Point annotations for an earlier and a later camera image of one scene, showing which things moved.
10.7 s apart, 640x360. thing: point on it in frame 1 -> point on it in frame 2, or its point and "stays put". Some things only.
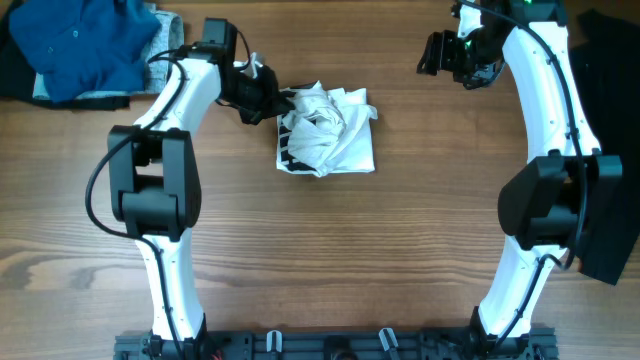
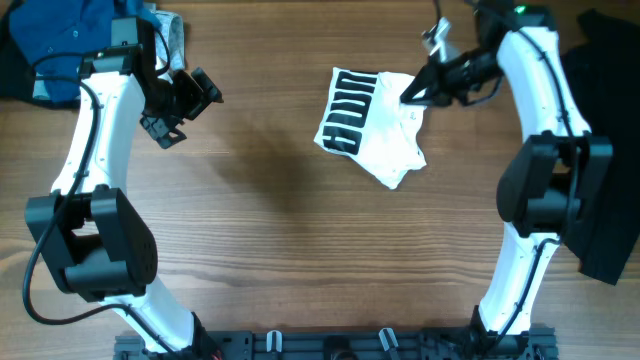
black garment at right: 605,49 stays put
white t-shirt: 326,131 -> 365,119
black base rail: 335,348 stays put
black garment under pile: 17,76 stays put
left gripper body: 253,96 -> 178,102
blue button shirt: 84,46 stays put
